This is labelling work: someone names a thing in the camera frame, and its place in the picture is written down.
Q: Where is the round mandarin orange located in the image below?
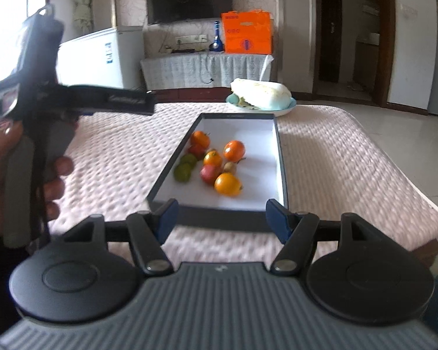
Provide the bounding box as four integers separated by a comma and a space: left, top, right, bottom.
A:
223, 140, 246, 163

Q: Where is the mandarin orange with stem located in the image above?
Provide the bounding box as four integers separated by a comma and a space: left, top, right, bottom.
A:
190, 130, 210, 149

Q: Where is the orange gift box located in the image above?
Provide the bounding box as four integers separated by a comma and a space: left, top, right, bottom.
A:
221, 10, 273, 55

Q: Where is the red small apple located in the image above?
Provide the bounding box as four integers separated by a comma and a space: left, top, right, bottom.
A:
200, 164, 221, 186

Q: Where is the white chest freezer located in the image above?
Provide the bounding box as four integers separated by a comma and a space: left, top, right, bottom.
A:
56, 26, 145, 89

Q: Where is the napa cabbage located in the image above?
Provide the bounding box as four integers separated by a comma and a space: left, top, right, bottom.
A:
231, 78, 292, 111

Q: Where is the dark red small fruit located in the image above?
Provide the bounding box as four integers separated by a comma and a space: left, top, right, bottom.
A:
187, 143, 206, 160

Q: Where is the green fruit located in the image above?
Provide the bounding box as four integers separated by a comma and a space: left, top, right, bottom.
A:
179, 153, 198, 168
173, 163, 192, 183

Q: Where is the blue glass bottle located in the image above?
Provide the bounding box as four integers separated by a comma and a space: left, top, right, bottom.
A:
209, 21, 224, 52

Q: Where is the brown kiwi fruit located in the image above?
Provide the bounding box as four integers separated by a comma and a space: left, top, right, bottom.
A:
222, 161, 237, 175

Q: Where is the blue white plate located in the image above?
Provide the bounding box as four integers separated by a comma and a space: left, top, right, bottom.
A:
225, 92, 298, 118

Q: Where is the cabinet with white cloth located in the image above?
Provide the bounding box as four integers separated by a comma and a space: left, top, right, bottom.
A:
141, 51, 274, 103

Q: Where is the white wall power strip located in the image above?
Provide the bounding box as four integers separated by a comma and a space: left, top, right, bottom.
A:
175, 34, 208, 45

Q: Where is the black hanging cable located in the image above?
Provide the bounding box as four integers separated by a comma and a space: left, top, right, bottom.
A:
200, 52, 215, 84

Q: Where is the dark wooden door frame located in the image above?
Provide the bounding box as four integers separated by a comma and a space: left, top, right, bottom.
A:
313, 0, 396, 107

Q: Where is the orange kumquat fruit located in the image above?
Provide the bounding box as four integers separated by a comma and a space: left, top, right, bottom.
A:
214, 172, 243, 197

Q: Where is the grey white cardboard box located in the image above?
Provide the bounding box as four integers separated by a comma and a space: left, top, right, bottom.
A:
147, 113, 288, 232

